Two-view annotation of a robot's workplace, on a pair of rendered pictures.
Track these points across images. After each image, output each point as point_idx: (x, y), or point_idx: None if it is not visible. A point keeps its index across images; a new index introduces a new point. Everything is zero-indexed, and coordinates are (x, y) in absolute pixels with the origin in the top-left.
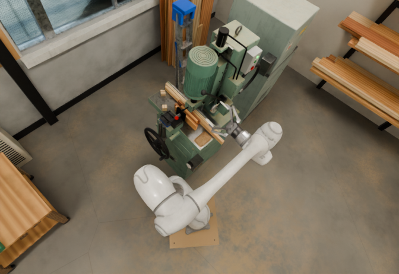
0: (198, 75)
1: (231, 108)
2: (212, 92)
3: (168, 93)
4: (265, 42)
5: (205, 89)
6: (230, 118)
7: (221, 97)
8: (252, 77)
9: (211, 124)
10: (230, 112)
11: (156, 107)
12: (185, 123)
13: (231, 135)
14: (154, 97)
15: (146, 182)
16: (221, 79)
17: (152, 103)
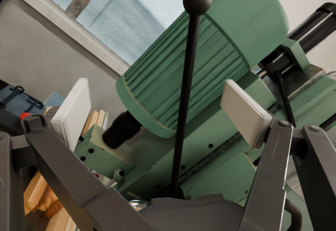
0: (213, 4)
1: (293, 133)
2: (169, 160)
3: (85, 123)
4: (288, 226)
5: (178, 88)
6: (256, 176)
7: (178, 193)
8: None
9: (63, 106)
10: (270, 140)
11: None
12: (28, 176)
13: None
14: (61, 100)
15: None
16: (216, 149)
17: (44, 101)
